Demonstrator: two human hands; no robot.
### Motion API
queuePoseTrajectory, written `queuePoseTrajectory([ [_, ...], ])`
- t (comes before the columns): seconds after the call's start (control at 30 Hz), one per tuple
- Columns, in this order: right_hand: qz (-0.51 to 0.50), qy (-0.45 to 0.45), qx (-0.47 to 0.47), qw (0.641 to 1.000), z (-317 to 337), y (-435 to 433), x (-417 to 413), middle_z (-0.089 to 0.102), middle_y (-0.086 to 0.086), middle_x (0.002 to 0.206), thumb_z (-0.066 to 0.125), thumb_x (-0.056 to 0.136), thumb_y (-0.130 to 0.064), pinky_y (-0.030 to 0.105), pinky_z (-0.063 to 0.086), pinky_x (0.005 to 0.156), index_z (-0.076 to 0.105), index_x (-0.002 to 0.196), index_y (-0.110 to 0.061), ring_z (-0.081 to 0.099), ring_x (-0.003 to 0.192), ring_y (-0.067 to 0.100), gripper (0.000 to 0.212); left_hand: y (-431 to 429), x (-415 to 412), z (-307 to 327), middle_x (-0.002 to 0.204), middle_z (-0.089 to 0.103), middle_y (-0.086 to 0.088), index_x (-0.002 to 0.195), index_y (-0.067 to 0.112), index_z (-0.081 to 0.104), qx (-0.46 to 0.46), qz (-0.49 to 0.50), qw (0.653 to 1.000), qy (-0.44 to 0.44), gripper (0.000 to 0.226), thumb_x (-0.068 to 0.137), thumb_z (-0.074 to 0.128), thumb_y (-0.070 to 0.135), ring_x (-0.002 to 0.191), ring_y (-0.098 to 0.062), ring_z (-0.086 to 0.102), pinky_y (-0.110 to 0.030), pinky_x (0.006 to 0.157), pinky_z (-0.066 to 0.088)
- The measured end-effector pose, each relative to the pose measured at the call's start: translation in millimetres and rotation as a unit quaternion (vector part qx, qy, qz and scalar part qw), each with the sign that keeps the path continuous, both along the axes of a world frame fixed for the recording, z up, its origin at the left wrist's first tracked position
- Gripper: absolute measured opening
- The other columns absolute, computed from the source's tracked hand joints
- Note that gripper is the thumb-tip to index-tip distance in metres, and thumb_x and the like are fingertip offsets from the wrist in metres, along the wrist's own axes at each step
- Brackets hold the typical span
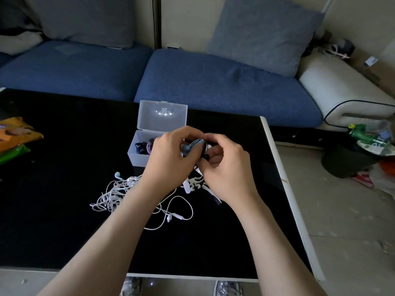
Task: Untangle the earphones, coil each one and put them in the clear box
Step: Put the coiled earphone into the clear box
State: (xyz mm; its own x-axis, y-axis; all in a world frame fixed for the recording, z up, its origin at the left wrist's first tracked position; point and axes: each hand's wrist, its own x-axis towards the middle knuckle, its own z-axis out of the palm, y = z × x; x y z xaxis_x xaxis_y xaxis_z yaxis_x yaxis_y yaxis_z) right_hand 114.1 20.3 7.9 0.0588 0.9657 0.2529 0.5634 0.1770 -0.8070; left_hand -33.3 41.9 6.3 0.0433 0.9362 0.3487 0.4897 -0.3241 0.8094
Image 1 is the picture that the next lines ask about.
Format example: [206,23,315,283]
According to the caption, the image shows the person's right hand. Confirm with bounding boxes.
[196,133,261,207]

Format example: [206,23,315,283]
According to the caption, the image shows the person's left hand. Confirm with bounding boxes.
[140,126,207,195]

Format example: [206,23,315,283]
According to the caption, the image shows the blue cable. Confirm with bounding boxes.
[180,139,211,157]

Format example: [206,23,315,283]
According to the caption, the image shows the person's left forearm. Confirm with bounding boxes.
[37,179,178,296]

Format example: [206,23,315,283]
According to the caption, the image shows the person's right forearm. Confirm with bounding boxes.
[230,194,328,296]

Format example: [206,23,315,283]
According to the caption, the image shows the clear plastic storage box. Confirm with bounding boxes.
[127,100,188,167]

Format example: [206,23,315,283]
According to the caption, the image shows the blue sofa seat cushion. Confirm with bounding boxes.
[0,40,154,103]
[134,49,324,128]

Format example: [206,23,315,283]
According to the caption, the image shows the grey throw pillow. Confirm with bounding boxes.
[206,0,325,78]
[23,0,135,50]

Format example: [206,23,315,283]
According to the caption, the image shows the black trash bin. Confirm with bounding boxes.
[321,142,381,179]

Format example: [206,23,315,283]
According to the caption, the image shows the white sofa armrest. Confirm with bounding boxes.
[298,52,395,128]

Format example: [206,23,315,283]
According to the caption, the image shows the red and white package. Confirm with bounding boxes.
[352,171,374,188]

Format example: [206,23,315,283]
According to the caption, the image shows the green plastic bottle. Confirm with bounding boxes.
[349,123,390,148]

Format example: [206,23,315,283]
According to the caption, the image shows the orange snack packet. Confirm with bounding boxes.
[0,116,44,153]

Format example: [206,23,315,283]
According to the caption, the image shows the green snack packet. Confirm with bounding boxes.
[0,144,31,166]

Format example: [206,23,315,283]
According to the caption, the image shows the white plastic bag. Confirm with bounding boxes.
[370,165,395,199]

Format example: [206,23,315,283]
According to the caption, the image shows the clear plastic cup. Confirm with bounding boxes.
[369,119,393,142]

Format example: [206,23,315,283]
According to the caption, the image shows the brown cardboard box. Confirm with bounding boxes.
[350,37,395,99]

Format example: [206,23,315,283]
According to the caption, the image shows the white blanket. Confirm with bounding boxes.
[0,29,44,56]

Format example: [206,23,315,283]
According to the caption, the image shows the white charging cable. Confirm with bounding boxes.
[180,168,223,204]

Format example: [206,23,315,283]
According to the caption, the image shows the tangled white wired earphones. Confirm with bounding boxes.
[89,171,194,231]

